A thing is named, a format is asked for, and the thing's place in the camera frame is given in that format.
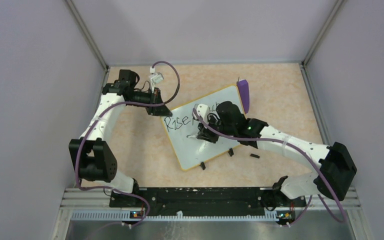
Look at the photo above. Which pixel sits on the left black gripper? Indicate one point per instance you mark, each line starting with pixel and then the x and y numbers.
pixel 161 110

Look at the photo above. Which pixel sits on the purple eraser holder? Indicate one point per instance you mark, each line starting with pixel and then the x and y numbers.
pixel 244 92

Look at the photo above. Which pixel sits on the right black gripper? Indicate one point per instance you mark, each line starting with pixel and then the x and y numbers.
pixel 205 133

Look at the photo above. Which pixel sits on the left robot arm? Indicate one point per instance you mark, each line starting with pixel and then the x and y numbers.
pixel 91 155

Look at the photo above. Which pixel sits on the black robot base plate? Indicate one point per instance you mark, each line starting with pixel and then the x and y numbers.
pixel 207 201

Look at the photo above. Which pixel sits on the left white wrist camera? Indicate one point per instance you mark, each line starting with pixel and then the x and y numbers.
pixel 154 78

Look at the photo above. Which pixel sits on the yellow-framed whiteboard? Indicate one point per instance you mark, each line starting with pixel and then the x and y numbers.
pixel 191 152

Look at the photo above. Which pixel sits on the black marker cap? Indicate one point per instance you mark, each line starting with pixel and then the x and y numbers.
pixel 254 156

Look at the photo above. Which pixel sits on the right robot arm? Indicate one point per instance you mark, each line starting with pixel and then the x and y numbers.
pixel 332 167

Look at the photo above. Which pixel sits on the white cable duct rail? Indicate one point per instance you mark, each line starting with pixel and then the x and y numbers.
pixel 127 216

